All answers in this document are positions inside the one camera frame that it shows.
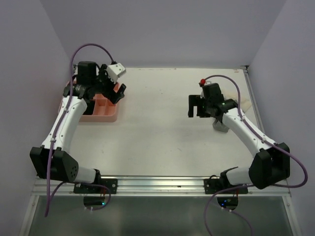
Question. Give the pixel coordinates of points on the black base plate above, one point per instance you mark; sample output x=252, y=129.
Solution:
x=215, y=183
x=105, y=186

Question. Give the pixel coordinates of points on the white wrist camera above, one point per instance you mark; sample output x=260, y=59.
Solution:
x=115, y=71
x=202, y=84

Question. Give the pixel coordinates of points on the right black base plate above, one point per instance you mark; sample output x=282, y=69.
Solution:
x=215, y=183

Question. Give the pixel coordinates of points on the pink compartment tray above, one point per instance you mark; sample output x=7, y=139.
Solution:
x=99, y=108

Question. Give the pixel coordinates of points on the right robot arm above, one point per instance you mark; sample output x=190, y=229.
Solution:
x=271, y=162

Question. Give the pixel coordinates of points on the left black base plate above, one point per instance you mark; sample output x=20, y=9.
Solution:
x=105, y=186

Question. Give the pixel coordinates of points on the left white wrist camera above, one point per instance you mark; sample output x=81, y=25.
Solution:
x=115, y=71

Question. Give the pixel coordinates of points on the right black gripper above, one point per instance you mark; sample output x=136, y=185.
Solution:
x=195, y=100

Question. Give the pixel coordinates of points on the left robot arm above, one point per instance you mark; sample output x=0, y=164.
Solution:
x=52, y=160

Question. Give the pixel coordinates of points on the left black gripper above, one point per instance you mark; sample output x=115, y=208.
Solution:
x=103, y=74

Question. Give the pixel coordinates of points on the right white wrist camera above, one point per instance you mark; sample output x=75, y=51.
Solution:
x=202, y=84

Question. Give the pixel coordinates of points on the aluminium mounting rail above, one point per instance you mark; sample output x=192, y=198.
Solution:
x=158, y=186

